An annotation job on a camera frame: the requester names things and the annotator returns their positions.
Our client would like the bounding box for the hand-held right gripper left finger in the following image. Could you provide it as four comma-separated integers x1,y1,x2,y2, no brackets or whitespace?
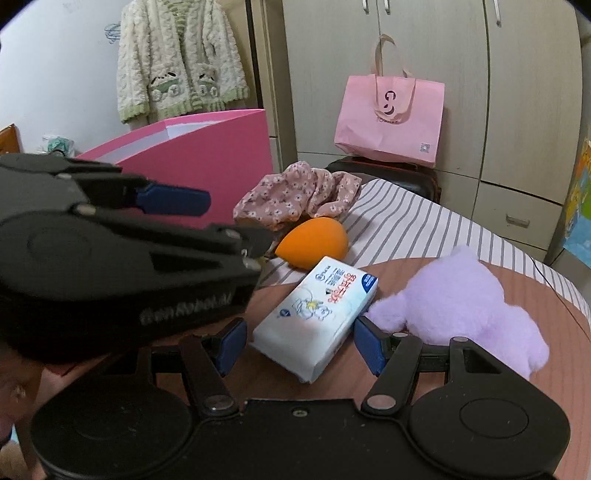
136,318,250,418

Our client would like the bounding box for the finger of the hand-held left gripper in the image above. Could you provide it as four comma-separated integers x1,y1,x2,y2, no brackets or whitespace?
46,156,212,219
71,203,274,278

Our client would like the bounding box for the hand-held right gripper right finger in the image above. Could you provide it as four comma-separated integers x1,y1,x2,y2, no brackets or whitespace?
353,318,531,416

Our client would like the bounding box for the white tissue pack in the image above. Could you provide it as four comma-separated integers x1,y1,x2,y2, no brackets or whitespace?
252,256,380,384

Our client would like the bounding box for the pink cardboard box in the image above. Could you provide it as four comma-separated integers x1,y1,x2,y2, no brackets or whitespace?
74,109,273,232

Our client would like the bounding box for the floral pink cloth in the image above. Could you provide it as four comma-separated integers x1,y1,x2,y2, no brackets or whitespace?
232,161,362,232

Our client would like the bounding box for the orange makeup sponge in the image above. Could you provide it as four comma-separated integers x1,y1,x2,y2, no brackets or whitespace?
276,217,349,271

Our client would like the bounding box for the purple plush toy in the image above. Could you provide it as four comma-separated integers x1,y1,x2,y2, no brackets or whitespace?
365,244,550,381

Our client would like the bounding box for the person's left hand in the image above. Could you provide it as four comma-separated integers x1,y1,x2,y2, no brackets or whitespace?
0,353,63,445

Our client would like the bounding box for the fluffy cream green cardigan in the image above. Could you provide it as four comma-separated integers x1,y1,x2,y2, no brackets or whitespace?
115,0,251,124

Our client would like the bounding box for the brown wooden furniture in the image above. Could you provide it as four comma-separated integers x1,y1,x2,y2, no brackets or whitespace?
0,124,24,156

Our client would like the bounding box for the tall light wooden cabinet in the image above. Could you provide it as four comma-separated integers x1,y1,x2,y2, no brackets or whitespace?
247,0,298,172

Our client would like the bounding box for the black metal clothes rack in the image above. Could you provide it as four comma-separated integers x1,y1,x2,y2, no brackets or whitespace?
248,0,260,112

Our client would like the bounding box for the black stool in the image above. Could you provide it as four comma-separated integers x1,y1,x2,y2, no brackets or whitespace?
325,156,441,204

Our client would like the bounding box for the wardrobe drawer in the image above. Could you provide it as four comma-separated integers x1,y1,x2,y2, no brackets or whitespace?
473,185,561,241

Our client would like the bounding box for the dusty pink blanket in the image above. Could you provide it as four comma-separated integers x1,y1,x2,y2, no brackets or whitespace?
92,258,591,480

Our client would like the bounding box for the pink tote bag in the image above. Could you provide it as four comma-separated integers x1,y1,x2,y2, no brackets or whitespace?
335,34,446,169

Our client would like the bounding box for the colourful paper gift bag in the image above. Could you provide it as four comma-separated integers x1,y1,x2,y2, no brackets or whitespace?
561,136,591,269

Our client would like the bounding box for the beige three-door wardrobe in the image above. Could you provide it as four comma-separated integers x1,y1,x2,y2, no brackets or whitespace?
281,0,585,265

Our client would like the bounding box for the thin black cable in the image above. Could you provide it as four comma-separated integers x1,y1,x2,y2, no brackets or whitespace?
530,255,570,302

